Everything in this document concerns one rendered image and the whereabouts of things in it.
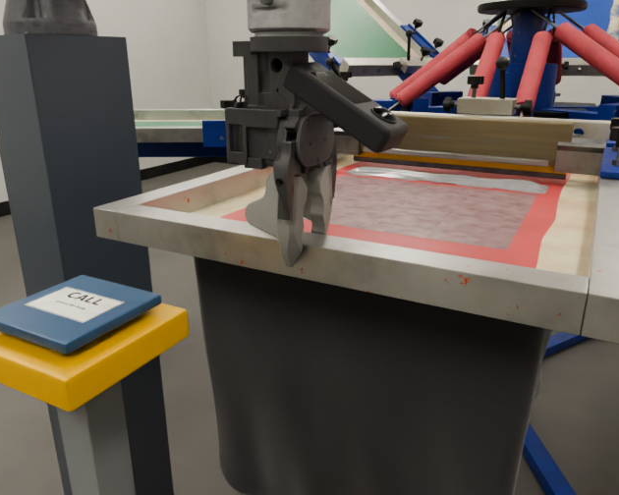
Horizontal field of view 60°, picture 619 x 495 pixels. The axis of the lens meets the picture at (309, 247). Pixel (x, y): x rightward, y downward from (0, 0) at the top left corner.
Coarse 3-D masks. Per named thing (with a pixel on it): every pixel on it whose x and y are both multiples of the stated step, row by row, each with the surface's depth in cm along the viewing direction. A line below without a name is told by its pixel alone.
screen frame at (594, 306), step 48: (144, 192) 73; (192, 192) 76; (240, 192) 87; (144, 240) 63; (192, 240) 60; (240, 240) 57; (336, 240) 54; (384, 288) 50; (432, 288) 48; (480, 288) 46; (528, 288) 44; (576, 288) 43
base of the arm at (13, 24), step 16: (16, 0) 88; (32, 0) 88; (48, 0) 88; (64, 0) 89; (80, 0) 92; (16, 16) 88; (32, 16) 88; (48, 16) 88; (64, 16) 89; (80, 16) 91; (16, 32) 89; (32, 32) 88; (48, 32) 89; (64, 32) 90; (80, 32) 92; (96, 32) 96
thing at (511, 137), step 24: (408, 120) 104; (432, 120) 102; (456, 120) 100; (480, 120) 98; (504, 120) 96; (528, 120) 95; (408, 144) 105; (432, 144) 103; (456, 144) 101; (480, 144) 99; (504, 144) 97; (528, 144) 95; (552, 144) 93
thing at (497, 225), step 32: (448, 192) 88; (480, 192) 88; (512, 192) 88; (384, 224) 71; (416, 224) 71; (448, 224) 71; (480, 224) 71; (512, 224) 71; (544, 224) 71; (480, 256) 60; (512, 256) 60
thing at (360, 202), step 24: (408, 168) 108; (432, 168) 108; (336, 192) 88; (360, 192) 88; (384, 192) 88; (408, 192) 88; (240, 216) 75; (336, 216) 75; (360, 216) 75; (384, 216) 75
